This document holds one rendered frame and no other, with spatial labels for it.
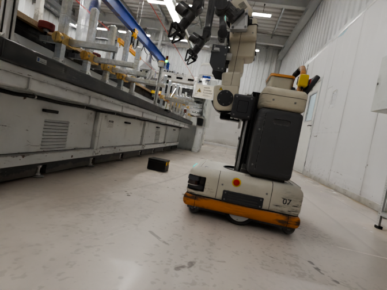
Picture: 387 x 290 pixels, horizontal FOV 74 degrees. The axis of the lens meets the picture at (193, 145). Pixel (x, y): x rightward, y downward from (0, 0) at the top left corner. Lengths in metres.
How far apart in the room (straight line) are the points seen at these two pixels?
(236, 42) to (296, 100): 0.55
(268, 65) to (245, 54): 11.16
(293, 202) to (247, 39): 1.02
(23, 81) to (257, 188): 1.27
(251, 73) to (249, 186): 11.41
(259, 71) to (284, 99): 11.31
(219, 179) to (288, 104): 0.58
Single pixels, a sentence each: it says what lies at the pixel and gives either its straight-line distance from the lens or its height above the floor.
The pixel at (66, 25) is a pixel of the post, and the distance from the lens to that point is 1.59.
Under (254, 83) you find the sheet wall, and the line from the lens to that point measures 12.65.
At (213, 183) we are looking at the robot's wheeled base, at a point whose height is 0.21.
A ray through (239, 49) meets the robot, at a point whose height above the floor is 1.05.
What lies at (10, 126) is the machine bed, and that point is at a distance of 1.72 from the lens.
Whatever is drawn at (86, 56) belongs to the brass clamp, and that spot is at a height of 0.80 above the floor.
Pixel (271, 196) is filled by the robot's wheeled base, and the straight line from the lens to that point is 1.51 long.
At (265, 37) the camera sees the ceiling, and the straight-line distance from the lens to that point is 11.97.
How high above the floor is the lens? 0.48
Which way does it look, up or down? 3 degrees down
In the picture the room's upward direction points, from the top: 11 degrees clockwise
